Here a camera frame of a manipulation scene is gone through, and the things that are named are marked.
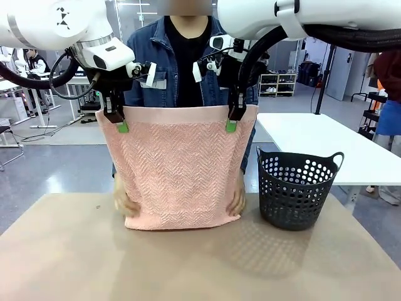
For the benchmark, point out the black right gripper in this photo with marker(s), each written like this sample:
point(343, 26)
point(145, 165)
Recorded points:
point(228, 72)

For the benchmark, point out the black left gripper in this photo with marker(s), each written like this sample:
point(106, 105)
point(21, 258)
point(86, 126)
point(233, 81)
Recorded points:
point(106, 81)

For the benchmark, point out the pink towel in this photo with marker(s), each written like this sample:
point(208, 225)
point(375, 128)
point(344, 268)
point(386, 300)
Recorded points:
point(181, 172)

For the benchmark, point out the dark grey perforated basket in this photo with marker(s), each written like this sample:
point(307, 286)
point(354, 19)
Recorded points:
point(282, 203)

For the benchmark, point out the person's left forearm denim sleeve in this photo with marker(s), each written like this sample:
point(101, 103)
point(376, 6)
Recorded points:
point(247, 150)

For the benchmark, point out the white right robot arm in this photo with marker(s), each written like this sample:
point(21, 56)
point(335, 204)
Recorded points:
point(313, 12)

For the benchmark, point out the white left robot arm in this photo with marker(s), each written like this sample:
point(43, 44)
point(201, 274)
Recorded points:
point(47, 22)

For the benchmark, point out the person's left hand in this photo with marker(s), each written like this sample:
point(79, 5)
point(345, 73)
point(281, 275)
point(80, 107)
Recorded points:
point(237, 200)

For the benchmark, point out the person's right hand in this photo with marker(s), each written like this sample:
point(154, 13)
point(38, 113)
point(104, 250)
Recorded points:
point(125, 200)

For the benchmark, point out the shoe shelf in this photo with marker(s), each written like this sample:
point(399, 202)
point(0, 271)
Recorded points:
point(277, 83)

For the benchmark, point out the person's torso in denim jacket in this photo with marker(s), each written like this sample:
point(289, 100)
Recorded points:
point(185, 62)

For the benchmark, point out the black suitcase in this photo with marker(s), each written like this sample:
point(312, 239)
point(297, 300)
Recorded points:
point(308, 73)

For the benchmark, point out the seated person in varsity jacket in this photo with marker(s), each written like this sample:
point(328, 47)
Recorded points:
point(39, 62)

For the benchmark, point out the black tripod stand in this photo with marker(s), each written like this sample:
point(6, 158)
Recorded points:
point(324, 81)

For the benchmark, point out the black chair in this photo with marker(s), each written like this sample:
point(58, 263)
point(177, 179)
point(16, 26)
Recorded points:
point(7, 131)

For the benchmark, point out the grey door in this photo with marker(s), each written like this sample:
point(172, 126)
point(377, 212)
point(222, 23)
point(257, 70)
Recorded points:
point(341, 72)

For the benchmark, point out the white table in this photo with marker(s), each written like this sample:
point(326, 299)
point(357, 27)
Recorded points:
point(344, 141)

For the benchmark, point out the black trolley cart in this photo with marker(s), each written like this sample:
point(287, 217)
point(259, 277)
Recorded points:
point(372, 113)

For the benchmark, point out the black clothes rack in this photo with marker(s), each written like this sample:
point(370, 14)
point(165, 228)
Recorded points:
point(371, 72)

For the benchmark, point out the person in maroon sweater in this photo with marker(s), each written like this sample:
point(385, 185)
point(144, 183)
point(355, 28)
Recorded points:
point(390, 75)

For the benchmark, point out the left wrist white bracket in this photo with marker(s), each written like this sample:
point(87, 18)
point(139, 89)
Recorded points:
point(144, 72)

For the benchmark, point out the wrist white bracket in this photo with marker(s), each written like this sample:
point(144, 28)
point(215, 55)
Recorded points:
point(144, 72)
point(205, 67)

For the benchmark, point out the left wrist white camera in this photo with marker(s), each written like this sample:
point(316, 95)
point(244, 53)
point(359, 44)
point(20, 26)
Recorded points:
point(109, 56)

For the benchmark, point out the wrist white camera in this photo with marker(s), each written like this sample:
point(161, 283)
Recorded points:
point(220, 42)
point(109, 56)

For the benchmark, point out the right wrist white bracket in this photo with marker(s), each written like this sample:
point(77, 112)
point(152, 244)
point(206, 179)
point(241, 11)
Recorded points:
point(205, 67)

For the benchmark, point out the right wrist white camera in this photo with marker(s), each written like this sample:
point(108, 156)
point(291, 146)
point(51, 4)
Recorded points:
point(220, 42)

